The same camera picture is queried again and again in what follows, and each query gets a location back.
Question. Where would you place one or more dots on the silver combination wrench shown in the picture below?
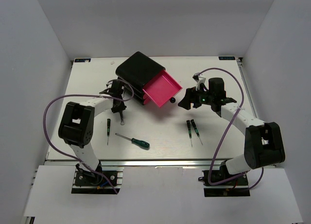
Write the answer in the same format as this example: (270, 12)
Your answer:
(122, 118)

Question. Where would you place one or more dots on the blue label sticker right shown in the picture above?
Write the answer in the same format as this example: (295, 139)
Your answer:
(225, 58)

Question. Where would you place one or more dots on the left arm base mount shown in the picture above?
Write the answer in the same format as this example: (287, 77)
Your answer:
(86, 182)

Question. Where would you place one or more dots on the blue label sticker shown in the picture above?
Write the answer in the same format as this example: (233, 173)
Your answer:
(82, 60)
(225, 58)

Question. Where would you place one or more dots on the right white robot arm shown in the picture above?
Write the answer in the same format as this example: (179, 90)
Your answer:
(263, 144)

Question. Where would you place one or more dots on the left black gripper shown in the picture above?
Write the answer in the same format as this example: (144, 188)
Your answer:
(121, 108)

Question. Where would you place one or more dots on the pink top drawer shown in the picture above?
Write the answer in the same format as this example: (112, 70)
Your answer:
(161, 89)

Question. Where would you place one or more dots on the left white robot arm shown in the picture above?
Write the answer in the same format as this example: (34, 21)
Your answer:
(77, 123)

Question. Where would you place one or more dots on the large green handled screwdriver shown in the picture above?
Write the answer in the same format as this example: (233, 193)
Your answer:
(140, 143)

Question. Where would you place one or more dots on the blue label sticker left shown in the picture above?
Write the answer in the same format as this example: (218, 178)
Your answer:
(82, 60)

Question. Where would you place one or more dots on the black drawer cabinet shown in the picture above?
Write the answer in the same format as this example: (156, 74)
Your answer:
(138, 70)

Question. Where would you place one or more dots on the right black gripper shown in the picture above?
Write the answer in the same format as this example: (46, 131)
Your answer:
(191, 96)

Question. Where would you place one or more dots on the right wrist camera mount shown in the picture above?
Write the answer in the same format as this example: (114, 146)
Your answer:
(199, 79)

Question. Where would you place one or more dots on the white foreground board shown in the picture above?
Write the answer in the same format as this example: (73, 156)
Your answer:
(159, 196)

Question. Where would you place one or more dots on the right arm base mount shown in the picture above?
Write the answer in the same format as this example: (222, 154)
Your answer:
(235, 187)

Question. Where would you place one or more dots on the small green precision screwdriver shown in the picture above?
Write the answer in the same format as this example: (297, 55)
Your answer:
(108, 129)

